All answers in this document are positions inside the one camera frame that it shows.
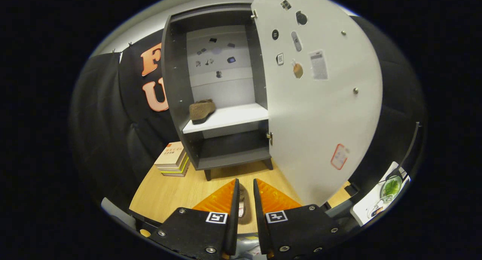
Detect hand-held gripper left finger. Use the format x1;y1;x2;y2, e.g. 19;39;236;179
149;178;240;260

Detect brown fuzzy shoe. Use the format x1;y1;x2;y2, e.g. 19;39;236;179
238;184;249;219
189;99;216;125

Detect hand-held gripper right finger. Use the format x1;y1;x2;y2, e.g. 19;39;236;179
253;178;345;260

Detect yellow edged book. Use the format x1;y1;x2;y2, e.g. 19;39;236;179
158;153;190;177

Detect green round bowl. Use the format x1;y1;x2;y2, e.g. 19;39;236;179
381;175;403;198

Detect grey shoe cabinet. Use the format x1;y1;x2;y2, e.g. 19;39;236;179
161;3;273;181

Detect black backdrop cloth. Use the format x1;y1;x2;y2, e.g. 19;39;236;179
70;15;426;223

